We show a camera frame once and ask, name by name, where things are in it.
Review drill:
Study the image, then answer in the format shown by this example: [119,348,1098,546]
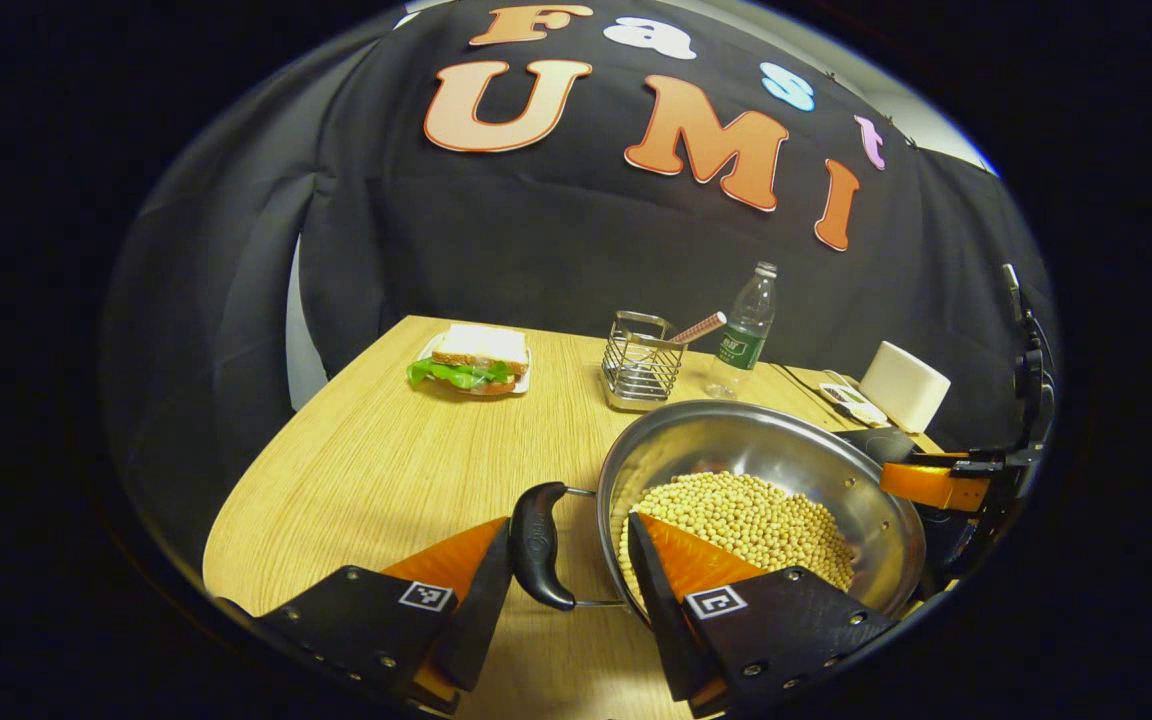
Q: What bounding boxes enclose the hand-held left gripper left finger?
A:
[251,517,516,716]

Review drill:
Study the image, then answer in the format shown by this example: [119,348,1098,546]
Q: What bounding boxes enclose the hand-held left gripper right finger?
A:
[625,512,899,719]

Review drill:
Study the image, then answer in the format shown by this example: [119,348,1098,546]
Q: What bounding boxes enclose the pile of yellow soybeans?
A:
[618,471,858,612]

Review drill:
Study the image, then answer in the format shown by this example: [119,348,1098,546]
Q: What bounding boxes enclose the stainless steel pot black handles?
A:
[510,399,928,642]

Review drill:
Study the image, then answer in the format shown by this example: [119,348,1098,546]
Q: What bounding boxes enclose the white rounded box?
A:
[857,340,953,435]

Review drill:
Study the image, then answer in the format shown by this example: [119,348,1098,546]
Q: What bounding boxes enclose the white divided dish with beans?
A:
[817,371,890,429]

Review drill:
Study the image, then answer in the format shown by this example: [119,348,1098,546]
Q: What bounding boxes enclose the clear plastic water bottle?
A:
[703,261,780,402]

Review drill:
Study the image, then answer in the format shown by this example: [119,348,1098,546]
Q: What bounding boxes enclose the sandwich with lettuce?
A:
[406,324,532,395]

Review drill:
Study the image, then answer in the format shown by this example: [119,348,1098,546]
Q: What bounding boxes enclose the striped paper straw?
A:
[670,311,728,347]

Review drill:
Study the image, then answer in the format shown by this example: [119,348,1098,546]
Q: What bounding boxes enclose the black backdrop cloth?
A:
[101,0,1057,561]

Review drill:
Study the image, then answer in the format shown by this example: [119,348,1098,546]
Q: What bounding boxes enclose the black power cable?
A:
[779,363,839,398]

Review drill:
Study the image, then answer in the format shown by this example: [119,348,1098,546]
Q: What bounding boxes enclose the metal wire basket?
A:
[600,310,688,412]

